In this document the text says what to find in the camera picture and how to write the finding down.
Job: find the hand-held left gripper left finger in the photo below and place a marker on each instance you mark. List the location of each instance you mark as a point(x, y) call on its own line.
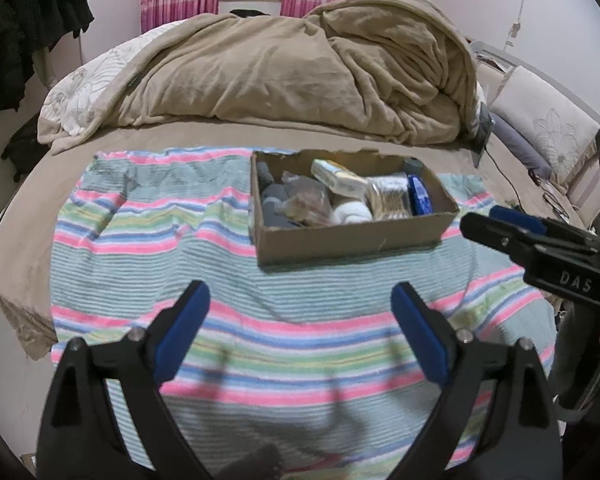
point(182, 335)

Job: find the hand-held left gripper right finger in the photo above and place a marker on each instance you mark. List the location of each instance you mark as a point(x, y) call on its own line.
point(420, 335)

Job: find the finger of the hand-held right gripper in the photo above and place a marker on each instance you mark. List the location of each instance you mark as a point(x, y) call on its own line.
point(500, 237)
point(520, 219)

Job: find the blue packet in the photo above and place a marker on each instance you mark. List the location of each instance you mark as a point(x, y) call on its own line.
point(420, 195)

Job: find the small grey blue item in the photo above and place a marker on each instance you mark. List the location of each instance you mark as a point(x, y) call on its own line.
point(413, 164)

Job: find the cardboard box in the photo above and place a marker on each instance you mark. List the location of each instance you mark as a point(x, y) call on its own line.
point(350, 242)

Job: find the cotton swab pack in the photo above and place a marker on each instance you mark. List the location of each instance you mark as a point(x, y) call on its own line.
point(389, 197)

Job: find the white socks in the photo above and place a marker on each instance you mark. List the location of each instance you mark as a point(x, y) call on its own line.
point(351, 212)

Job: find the grey socks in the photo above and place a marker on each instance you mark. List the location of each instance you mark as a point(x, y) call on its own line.
point(275, 205)

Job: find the yellow white tissue pack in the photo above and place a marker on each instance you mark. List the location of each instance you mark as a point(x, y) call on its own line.
point(337, 177)

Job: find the clear plastic bag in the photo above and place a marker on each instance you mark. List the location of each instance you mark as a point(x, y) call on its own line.
point(307, 200)

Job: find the eyeglasses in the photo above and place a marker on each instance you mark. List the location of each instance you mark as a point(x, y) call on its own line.
point(557, 204)

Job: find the grey pillow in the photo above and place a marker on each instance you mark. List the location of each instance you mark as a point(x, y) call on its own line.
point(517, 145)

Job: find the striped towel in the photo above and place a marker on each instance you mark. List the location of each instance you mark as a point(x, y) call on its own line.
point(155, 260)

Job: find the dark tablet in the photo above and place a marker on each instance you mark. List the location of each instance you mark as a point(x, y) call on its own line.
point(484, 135)

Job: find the white floral pillow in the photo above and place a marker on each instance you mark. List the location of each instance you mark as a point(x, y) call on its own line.
point(550, 120)

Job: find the metal bed headboard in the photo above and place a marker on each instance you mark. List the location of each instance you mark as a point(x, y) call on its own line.
point(495, 52)

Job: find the beige bed sheet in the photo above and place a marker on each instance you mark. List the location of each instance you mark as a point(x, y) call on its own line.
point(25, 230)

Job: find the black bag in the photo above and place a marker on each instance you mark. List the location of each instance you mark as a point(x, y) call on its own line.
point(27, 150)

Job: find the white floral quilt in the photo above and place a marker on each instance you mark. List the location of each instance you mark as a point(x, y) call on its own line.
point(85, 90)

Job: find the beige fleece blanket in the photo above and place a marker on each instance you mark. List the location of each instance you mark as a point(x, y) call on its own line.
point(290, 70)

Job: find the black item on sill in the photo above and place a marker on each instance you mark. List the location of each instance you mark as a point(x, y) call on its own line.
point(245, 12)

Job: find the dark hanging clothes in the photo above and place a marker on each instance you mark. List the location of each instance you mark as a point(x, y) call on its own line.
point(25, 25)

